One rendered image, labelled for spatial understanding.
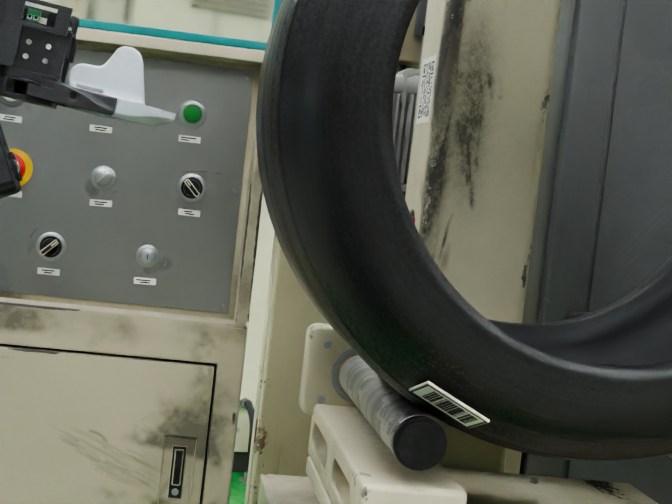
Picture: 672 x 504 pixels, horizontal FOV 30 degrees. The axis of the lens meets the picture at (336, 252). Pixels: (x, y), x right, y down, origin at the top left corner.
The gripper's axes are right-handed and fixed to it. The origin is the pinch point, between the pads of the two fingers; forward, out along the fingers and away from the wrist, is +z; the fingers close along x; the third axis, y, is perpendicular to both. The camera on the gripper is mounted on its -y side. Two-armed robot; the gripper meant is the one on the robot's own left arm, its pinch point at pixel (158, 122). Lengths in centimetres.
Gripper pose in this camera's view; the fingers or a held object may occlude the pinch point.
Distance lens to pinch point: 107.6
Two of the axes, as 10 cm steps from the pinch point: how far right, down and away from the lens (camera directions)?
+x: -1.3, -0.6, 9.9
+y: 2.3, -9.7, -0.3
